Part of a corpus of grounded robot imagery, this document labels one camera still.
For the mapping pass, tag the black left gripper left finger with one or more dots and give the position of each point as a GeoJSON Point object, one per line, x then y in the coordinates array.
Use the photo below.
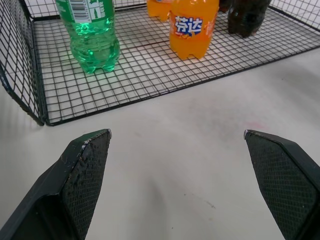
{"type": "Point", "coordinates": [62, 190]}

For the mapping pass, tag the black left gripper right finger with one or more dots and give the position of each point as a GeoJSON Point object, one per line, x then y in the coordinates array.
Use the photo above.
{"type": "Point", "coordinates": [287, 182]}

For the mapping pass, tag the green soda bottle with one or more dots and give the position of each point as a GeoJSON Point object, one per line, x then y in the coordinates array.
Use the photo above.
{"type": "Point", "coordinates": [92, 37]}

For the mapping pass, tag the dark cola bottle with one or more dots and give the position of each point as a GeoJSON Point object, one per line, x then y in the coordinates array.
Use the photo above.
{"type": "Point", "coordinates": [246, 16]}

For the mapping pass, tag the orange Fanta bottle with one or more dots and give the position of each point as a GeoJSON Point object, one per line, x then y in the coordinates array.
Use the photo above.
{"type": "Point", "coordinates": [191, 30]}
{"type": "Point", "coordinates": [157, 8]}

